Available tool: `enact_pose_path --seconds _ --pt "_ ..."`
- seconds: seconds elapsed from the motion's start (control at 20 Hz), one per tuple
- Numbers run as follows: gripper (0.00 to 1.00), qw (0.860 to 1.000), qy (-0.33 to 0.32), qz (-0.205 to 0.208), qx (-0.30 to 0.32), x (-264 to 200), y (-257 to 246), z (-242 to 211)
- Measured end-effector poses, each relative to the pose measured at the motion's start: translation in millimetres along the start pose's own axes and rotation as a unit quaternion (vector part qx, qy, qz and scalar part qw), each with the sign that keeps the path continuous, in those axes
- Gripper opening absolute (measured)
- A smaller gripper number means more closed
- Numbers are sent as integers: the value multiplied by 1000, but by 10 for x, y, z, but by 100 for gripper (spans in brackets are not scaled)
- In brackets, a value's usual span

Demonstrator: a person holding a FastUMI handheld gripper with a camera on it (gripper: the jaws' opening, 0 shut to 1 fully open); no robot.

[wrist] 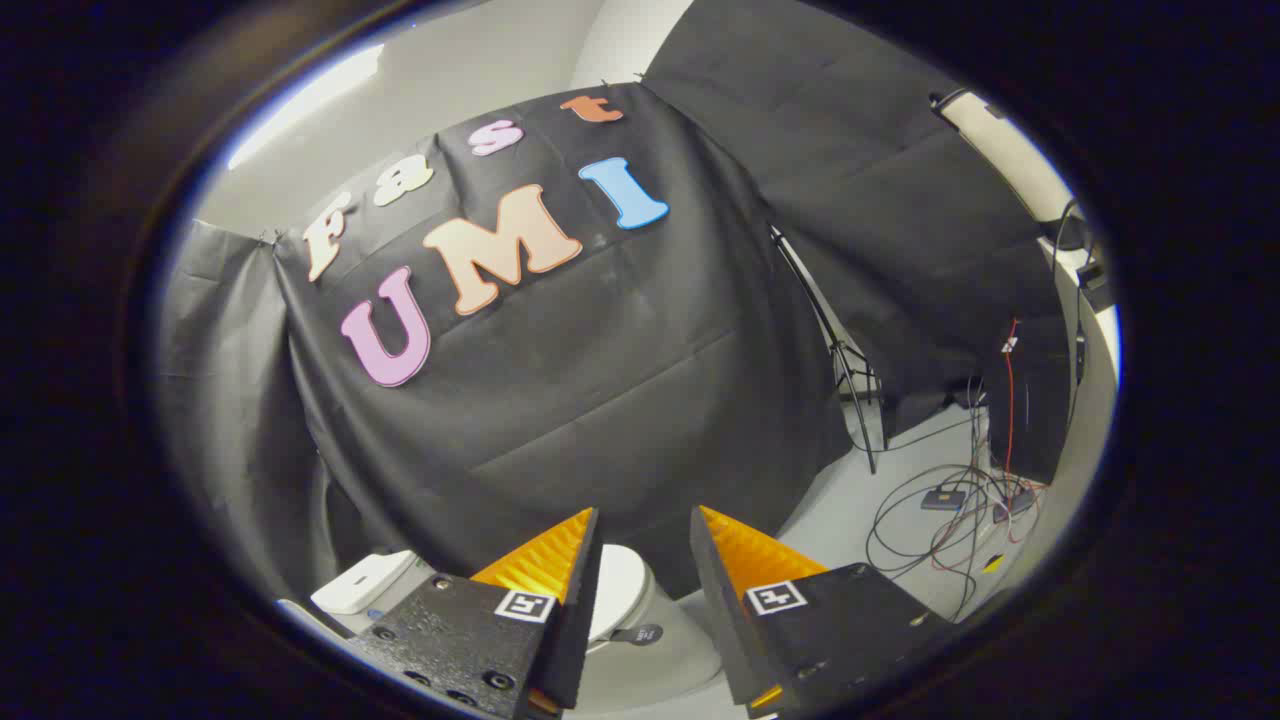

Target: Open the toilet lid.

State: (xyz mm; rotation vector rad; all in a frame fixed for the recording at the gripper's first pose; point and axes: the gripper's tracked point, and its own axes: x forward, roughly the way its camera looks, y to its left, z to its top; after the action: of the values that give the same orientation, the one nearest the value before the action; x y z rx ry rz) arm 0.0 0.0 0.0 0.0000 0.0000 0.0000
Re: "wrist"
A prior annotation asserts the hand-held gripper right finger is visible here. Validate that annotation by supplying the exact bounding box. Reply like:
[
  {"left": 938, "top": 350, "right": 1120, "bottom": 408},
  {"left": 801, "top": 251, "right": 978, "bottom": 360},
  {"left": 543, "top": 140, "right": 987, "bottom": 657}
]
[{"left": 688, "top": 505, "right": 956, "bottom": 720}]

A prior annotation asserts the white toilet bowl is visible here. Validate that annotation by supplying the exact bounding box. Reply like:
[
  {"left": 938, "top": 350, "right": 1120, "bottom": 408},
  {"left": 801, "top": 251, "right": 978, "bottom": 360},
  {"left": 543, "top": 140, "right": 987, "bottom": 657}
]
[{"left": 585, "top": 592, "right": 727, "bottom": 717}]

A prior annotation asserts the black tripod light stand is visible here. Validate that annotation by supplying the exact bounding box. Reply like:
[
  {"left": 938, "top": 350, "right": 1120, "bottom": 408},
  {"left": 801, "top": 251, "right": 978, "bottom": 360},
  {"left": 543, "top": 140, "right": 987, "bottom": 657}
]
[{"left": 767, "top": 224, "right": 887, "bottom": 477}]

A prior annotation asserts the black backdrop cloth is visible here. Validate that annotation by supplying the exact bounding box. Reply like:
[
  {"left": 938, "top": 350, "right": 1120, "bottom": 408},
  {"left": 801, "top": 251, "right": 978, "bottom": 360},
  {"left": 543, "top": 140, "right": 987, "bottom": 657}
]
[{"left": 270, "top": 80, "right": 853, "bottom": 601}]

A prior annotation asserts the black wall-mounted device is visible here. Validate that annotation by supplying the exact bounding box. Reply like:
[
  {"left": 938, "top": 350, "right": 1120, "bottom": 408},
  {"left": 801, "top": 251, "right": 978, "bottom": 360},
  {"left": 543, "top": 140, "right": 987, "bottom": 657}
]
[{"left": 1040, "top": 198, "right": 1114, "bottom": 313}]

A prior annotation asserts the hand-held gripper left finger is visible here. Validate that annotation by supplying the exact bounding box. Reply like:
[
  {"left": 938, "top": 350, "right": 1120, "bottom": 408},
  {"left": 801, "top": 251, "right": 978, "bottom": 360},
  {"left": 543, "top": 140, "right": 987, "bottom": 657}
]
[{"left": 345, "top": 507, "right": 602, "bottom": 720}]

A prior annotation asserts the red cable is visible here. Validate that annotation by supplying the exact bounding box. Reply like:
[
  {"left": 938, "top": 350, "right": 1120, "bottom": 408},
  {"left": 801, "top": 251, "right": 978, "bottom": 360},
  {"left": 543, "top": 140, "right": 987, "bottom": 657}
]
[{"left": 930, "top": 317, "right": 1047, "bottom": 577}]

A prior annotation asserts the white toilet tank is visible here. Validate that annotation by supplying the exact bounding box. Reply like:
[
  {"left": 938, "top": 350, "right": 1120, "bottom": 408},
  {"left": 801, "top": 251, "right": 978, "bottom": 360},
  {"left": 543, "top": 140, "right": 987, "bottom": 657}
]
[{"left": 310, "top": 549, "right": 437, "bottom": 635}]

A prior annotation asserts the plain black cloth panel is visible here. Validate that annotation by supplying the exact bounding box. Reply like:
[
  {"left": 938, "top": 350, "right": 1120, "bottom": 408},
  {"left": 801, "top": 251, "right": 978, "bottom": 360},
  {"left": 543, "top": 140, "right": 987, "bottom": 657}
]
[
  {"left": 158, "top": 218, "right": 336, "bottom": 603},
  {"left": 640, "top": 0, "right": 1073, "bottom": 443}
]

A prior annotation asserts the black floor cable bundle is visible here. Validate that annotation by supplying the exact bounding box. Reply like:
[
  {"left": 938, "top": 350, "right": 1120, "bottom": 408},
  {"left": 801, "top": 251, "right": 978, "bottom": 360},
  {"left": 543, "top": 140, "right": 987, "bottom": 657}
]
[{"left": 864, "top": 400, "right": 1051, "bottom": 623}]

